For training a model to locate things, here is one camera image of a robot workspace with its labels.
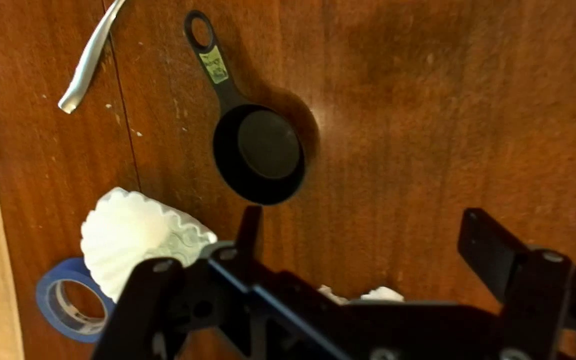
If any black measuring cup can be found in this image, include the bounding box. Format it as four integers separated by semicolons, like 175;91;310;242
182;9;307;209

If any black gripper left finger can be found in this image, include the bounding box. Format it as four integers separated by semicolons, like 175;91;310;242
89;205;370;360

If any silver metal spoon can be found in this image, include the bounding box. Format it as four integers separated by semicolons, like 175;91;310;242
56;0;129;117

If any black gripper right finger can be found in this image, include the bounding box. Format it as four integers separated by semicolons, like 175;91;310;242
457;206;576;360

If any blue masking tape roll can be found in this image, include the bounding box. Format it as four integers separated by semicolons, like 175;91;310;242
34;257;118;347

